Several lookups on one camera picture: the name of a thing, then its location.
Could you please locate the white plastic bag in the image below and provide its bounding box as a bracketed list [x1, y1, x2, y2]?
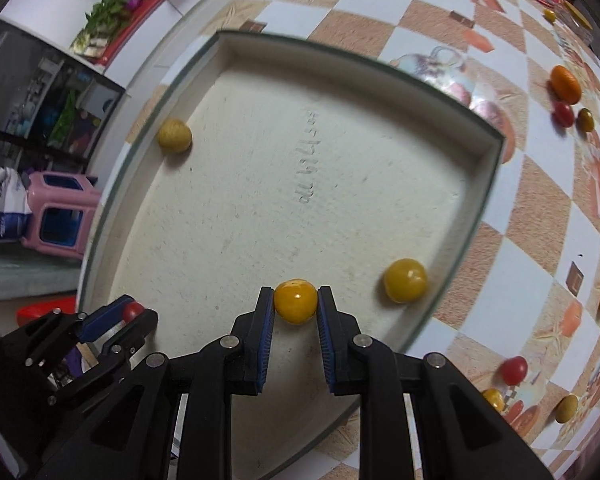
[0, 166, 33, 241]

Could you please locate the orange mandarin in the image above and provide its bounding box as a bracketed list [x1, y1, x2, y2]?
[549, 64, 582, 105]

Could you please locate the red plastic tray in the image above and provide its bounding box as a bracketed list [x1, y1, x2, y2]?
[72, 0, 216, 66]

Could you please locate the pale yellow round fruit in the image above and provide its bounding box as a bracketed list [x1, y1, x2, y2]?
[157, 118, 194, 155]

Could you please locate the checkered printed tablecloth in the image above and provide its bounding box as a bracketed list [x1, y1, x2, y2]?
[125, 0, 600, 480]

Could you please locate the beige square tray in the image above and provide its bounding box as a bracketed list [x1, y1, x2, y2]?
[77, 30, 507, 480]

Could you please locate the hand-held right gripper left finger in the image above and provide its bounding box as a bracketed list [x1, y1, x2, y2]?
[35, 286, 276, 480]

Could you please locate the red plastic stool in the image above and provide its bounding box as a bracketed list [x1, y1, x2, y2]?
[16, 296, 78, 328]

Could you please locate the pink plastic stool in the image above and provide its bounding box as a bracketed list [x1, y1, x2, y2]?
[21, 170, 102, 261]

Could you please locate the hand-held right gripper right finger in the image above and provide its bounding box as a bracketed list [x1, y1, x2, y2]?
[316, 286, 556, 480]

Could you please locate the black glass cabinet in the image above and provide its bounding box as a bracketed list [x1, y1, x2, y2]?
[0, 17, 127, 171]

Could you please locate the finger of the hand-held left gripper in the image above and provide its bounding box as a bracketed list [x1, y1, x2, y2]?
[46, 308, 159, 407]
[16, 295, 137, 368]

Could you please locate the green leafy bouquet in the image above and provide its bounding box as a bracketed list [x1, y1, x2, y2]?
[71, 0, 142, 56]

